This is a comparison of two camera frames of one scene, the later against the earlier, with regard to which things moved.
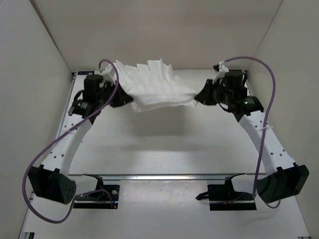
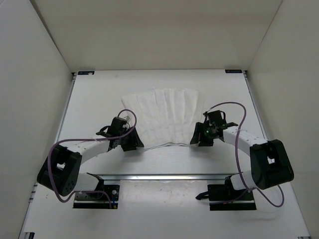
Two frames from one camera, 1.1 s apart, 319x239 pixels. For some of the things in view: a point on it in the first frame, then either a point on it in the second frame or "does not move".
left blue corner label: x=85 y=72 does not move
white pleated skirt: x=154 y=85 -> x=165 y=115
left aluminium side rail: x=74 y=74 does not move
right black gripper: x=203 y=96 -> x=199 y=128
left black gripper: x=124 y=97 -> x=135 y=141
